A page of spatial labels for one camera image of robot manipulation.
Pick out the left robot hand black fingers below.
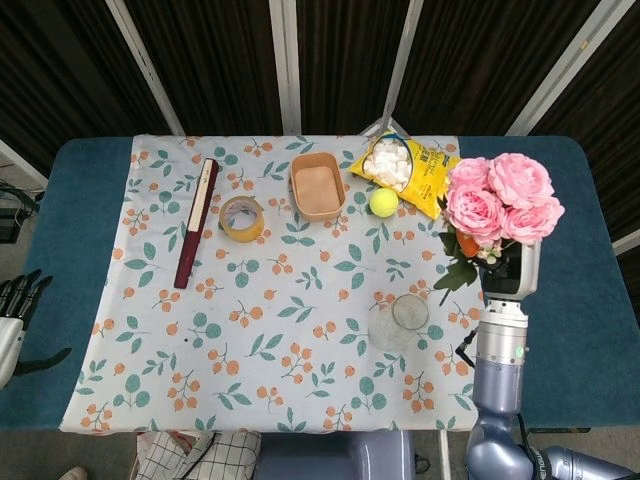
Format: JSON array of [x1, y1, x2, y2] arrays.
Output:
[[0, 268, 74, 391]]

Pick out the white checkered fabric bag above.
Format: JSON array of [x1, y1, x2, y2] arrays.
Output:
[[133, 429, 263, 480]]

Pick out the white table leg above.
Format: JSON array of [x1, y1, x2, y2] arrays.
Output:
[[438, 430, 453, 480]]

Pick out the yellow-green tennis ball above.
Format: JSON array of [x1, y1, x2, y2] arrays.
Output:
[[369, 187, 400, 218]]

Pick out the teal blue table cover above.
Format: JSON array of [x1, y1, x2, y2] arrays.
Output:
[[0, 135, 640, 434]]

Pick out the white tripod stand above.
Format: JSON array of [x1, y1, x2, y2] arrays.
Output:
[[360, 99, 407, 139]]

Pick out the black device with cables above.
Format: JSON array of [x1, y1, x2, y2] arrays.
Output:
[[0, 182, 44, 246]]

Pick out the textured clear glass vase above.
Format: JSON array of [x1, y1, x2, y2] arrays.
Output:
[[368, 293, 431, 352]]

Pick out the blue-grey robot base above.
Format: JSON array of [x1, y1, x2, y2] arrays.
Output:
[[254, 429, 416, 480]]

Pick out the yellowish packing tape roll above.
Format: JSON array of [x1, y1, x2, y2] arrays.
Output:
[[218, 195, 266, 244]]

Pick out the yellow bag of marshmallows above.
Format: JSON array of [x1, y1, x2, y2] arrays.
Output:
[[348, 130, 466, 221]]

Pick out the pink rose bouquet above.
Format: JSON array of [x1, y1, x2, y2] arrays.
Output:
[[433, 153, 566, 307]]

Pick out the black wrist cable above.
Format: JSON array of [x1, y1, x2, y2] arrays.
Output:
[[457, 328, 480, 370]]

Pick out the dark folding screen white frame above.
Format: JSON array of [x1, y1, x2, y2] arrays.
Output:
[[0, 0, 640, 256]]

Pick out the leaf and fruit print tablecloth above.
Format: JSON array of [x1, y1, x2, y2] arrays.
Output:
[[58, 133, 481, 434]]

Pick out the dark red folded fan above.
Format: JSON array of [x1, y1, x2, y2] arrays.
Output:
[[173, 157, 220, 290]]

